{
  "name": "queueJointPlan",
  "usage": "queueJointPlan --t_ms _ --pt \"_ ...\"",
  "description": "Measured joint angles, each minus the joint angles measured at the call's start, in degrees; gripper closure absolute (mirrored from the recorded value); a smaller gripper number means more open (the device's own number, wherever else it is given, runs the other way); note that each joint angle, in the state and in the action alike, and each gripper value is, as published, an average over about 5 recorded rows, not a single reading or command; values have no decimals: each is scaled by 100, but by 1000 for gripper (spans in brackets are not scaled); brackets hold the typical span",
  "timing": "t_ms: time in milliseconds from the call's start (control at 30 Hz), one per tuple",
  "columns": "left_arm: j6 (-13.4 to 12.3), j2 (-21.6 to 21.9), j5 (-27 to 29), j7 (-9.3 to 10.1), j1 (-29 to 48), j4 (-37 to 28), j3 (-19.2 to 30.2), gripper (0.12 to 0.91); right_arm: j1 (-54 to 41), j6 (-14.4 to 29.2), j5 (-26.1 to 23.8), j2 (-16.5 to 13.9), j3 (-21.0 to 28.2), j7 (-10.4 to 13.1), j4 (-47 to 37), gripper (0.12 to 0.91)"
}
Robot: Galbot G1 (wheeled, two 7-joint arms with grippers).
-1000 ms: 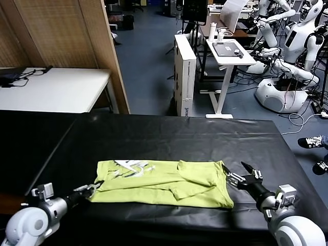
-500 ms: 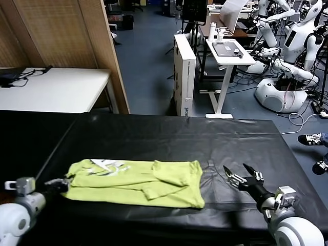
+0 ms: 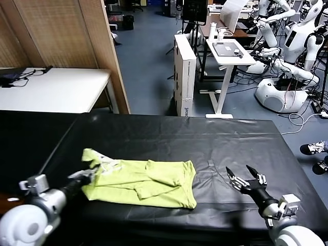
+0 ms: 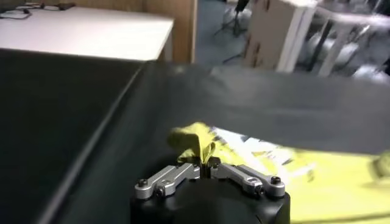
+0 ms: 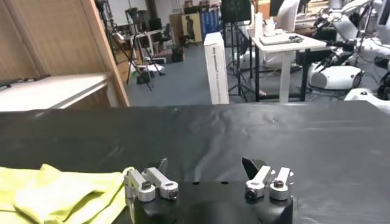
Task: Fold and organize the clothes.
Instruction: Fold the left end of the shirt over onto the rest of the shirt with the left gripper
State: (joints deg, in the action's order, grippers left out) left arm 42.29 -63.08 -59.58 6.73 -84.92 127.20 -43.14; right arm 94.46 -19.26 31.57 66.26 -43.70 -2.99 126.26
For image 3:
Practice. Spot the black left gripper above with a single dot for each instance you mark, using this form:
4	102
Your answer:
74	188

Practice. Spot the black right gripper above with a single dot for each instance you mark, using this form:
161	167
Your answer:
258	192

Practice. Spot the lime green t-shirt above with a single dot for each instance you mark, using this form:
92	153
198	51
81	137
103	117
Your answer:
148	184

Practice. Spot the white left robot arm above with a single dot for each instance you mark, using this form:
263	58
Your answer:
28	223

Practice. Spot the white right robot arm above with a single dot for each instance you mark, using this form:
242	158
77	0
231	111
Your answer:
294	235

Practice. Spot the white humanoid robot raised arm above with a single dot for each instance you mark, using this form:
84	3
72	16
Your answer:
266	33

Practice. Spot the black white sneaker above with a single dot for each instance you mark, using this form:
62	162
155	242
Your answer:
311	148
320	167

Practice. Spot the white folding table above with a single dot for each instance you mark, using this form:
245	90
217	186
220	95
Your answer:
64	87

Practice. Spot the black power strip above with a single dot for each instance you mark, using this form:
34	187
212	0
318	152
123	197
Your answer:
315	107

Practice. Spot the white standing desk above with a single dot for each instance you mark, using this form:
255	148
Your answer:
225	84

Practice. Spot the tall white cardboard box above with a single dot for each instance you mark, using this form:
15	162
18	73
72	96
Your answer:
184	77

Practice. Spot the black flat device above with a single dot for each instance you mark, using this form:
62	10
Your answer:
6	79

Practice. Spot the small black gadget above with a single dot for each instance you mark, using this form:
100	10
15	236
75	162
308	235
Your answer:
238	53

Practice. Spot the grey closed laptop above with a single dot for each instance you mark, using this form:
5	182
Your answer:
225	49

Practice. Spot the white humanoid robot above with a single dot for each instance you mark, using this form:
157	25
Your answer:
294	43

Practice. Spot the white cup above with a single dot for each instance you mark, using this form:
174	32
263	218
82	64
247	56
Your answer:
220	37

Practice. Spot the wooden partition screen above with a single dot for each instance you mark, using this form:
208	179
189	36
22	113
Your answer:
64	30

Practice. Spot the brown wooden desk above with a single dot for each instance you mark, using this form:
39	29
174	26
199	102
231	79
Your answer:
241	33

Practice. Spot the white bottle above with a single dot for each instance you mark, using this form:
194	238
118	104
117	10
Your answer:
211	31

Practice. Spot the white curved board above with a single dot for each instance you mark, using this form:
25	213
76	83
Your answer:
230	15

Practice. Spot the black monitor on stand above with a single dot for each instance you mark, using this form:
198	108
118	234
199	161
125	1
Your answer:
194	10

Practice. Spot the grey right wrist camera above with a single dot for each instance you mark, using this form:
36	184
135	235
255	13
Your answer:
289	205

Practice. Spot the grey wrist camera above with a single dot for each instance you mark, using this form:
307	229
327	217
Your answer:
289	205
37	184

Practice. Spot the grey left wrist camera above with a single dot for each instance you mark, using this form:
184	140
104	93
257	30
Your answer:
37	184

